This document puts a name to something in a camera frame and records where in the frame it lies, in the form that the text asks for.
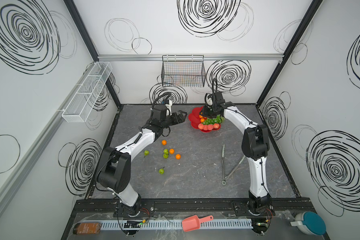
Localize pink plastic scoop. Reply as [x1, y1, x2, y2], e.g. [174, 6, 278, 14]
[182, 215, 214, 232]

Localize brown bottle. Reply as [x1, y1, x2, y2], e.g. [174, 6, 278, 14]
[72, 223, 102, 235]

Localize green fake grape bunch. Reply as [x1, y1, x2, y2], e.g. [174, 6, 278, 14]
[202, 115, 225, 125]

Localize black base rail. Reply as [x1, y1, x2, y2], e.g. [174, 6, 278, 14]
[73, 198, 315, 217]

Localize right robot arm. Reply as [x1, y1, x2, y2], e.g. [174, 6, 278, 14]
[200, 92, 272, 216]

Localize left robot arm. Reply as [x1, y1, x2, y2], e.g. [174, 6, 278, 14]
[95, 104, 188, 216]

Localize metal kitchen tongs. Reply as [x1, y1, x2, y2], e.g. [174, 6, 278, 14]
[221, 144, 247, 186]

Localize white wire shelf basket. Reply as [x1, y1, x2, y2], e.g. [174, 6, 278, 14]
[62, 62, 113, 123]

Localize red flower-shaped fruit bowl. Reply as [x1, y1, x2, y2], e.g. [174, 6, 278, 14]
[188, 107, 222, 133]

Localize white slotted cable duct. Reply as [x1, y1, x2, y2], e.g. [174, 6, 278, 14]
[100, 219, 253, 231]

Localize black wire basket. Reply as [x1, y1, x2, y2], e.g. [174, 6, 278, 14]
[161, 55, 207, 88]

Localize teal and white container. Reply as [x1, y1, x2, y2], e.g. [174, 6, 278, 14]
[290, 212, 327, 236]

